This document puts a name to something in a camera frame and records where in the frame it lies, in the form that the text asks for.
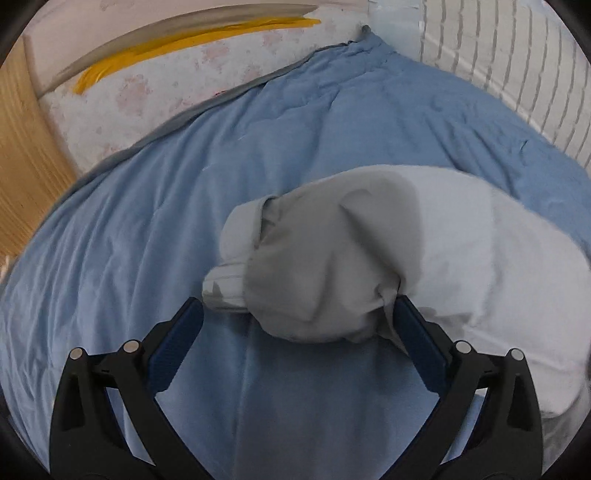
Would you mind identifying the yellow mattress strip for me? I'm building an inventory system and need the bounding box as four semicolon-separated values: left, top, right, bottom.
74;17;322;96

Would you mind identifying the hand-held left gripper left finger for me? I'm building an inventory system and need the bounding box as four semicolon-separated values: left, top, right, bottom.
48;296;205;480

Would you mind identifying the clear plastic wall sheet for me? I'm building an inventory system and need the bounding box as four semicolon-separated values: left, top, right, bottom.
368;0;426;62

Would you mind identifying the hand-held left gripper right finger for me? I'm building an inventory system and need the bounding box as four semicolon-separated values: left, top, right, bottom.
392;294;544;480

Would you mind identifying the blue bed sheet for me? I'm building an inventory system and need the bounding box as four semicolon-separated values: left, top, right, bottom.
0;34;591;480

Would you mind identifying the floral white mattress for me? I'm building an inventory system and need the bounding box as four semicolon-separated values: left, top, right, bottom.
23;0;372;172

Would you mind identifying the light grey puffer jacket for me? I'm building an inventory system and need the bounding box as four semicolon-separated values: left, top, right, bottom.
202;165;591;419

